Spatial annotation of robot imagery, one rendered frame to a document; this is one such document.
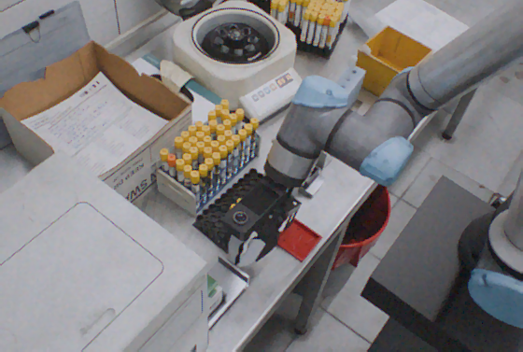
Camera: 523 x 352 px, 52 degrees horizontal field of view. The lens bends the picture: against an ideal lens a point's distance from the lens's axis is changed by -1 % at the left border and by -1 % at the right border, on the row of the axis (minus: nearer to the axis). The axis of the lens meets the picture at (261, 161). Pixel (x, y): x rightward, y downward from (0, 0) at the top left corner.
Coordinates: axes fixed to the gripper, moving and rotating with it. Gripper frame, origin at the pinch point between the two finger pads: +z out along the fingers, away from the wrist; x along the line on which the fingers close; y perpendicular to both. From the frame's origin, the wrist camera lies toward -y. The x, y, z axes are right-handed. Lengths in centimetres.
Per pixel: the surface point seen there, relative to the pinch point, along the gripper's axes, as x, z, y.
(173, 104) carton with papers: 30.2, -14.1, 11.1
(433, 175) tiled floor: -9, 16, 156
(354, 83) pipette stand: 6.8, -28.6, 39.2
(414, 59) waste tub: 2, -36, 62
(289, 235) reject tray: -2.4, -2.9, 14.1
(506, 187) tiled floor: -37, 9, 169
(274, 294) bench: -7.3, 3.0, 4.3
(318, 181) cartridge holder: 0.3, -10.7, 25.3
